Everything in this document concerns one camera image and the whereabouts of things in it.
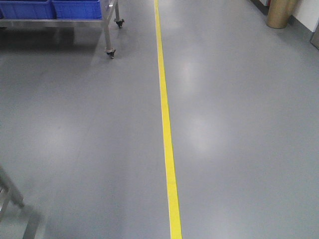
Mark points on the blue plastic bin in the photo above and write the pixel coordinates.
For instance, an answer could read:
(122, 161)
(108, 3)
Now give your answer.
(28, 9)
(78, 9)

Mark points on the brass cylindrical bin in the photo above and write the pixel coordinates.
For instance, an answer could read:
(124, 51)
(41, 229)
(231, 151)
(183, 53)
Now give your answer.
(279, 13)

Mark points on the stainless steel cart frame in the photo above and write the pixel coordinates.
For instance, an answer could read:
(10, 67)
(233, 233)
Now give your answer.
(110, 11)

